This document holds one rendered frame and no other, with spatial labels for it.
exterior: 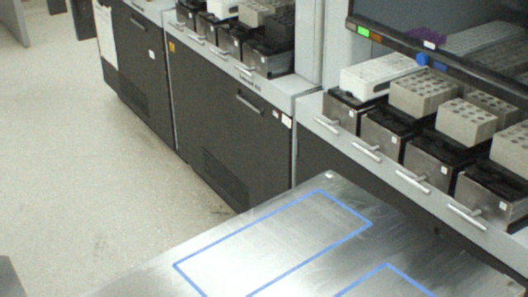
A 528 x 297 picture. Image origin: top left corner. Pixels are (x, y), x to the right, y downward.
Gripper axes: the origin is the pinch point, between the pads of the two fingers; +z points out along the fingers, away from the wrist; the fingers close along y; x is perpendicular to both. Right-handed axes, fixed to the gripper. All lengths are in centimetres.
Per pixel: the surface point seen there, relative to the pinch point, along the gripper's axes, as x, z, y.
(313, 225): 30, 38, 27
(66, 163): 27, 120, -151
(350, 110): 66, 40, -6
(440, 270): 40, 38, 48
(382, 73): 77, 33, -7
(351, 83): 70, 35, -10
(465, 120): 74, 32, 23
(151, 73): 66, 79, -133
